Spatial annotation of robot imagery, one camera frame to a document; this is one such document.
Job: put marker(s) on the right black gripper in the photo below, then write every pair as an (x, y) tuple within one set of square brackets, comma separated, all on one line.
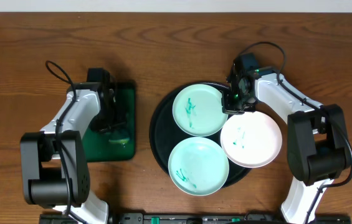
[(228, 107)]

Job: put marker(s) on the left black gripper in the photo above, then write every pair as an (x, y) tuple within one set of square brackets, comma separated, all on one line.
[(108, 125)]

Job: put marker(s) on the green scouring sponge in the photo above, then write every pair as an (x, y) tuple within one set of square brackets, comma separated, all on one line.
[(119, 137)]

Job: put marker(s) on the mint plate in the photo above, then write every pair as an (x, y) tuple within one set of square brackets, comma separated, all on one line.
[(197, 110), (198, 166)]

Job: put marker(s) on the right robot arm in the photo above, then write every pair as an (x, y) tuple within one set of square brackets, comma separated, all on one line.
[(319, 154)]

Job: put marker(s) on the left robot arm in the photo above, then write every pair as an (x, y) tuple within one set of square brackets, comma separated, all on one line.
[(54, 165)]

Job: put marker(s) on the black rectangular water tray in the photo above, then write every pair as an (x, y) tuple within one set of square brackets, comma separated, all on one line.
[(96, 145)]

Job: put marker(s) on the white pink plate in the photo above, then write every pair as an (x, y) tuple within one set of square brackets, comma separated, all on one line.
[(251, 140)]

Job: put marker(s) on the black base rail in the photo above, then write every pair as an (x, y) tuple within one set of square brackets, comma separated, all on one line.
[(139, 218)]

